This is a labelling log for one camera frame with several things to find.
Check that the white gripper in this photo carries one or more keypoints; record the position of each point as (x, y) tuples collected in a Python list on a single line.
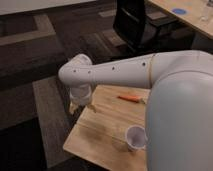
[(82, 96)]

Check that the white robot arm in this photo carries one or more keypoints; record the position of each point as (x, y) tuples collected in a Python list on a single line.
[(179, 112)]

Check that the orange marker pen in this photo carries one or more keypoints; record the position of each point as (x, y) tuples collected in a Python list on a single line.
[(135, 99)]

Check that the black office chair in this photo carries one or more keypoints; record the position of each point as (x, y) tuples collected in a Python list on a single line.
[(139, 24)]

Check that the blue round disc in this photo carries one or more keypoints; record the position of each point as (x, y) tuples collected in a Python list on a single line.
[(179, 11)]

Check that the wooden far table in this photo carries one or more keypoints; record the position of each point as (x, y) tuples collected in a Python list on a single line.
[(192, 17)]

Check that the clear glass on far table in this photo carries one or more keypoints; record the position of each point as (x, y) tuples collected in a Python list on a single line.
[(206, 12)]

